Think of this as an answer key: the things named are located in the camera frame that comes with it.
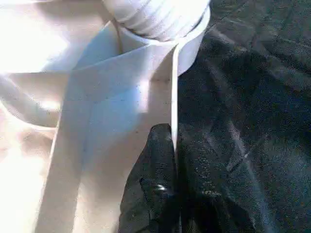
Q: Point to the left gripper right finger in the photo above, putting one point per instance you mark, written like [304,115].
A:
[209,194]

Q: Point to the white plastic table leg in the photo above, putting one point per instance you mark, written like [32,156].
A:
[155,14]

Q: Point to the black work mat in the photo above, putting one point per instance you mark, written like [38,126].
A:
[252,107]

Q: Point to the white plastic table top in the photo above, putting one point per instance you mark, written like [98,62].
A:
[73,97]

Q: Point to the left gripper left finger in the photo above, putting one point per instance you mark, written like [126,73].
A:
[150,194]

